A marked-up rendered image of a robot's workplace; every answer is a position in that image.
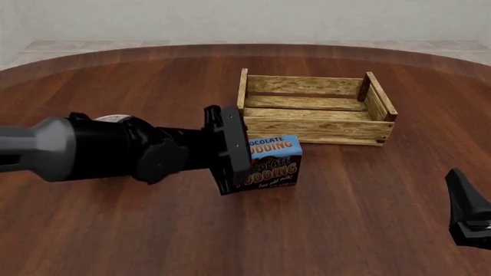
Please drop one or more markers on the dark grey flat mount plate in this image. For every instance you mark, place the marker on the dark grey flat mount plate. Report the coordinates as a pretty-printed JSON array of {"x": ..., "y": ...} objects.
[{"x": 236, "y": 138}]

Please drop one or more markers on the chocolate pudding box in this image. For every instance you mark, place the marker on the chocolate pudding box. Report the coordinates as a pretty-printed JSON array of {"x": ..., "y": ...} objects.
[{"x": 278, "y": 169}]

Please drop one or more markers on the black and grey left robot arm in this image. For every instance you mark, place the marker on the black and grey left robot arm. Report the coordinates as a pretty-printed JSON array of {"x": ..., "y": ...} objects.
[{"x": 96, "y": 149}]

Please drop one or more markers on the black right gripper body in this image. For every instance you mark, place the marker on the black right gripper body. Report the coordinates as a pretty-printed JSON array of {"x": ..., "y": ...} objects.
[{"x": 472, "y": 235}]

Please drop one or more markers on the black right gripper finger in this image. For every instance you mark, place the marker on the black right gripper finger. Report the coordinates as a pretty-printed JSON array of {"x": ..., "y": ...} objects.
[{"x": 466, "y": 195}]

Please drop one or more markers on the wooden slat tray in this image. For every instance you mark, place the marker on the wooden slat tray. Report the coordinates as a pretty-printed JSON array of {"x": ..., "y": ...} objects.
[{"x": 318, "y": 126}]

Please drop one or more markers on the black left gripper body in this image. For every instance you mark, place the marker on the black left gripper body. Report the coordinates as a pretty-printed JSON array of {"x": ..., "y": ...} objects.
[{"x": 224, "y": 181}]

